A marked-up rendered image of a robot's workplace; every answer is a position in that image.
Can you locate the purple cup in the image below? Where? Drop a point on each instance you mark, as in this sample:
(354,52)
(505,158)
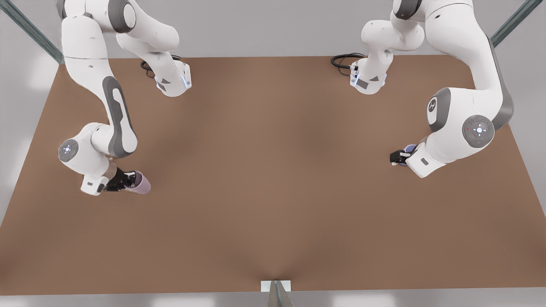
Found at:
(410,149)

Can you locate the pink cup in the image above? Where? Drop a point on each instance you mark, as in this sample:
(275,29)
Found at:
(140,183)

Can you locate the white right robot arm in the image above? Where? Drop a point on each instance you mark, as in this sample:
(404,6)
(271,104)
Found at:
(85,55)

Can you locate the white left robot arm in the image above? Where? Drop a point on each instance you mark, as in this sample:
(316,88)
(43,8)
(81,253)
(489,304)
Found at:
(460,55)

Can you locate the silver frame post with foot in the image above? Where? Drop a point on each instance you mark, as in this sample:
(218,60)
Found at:
(277,292)

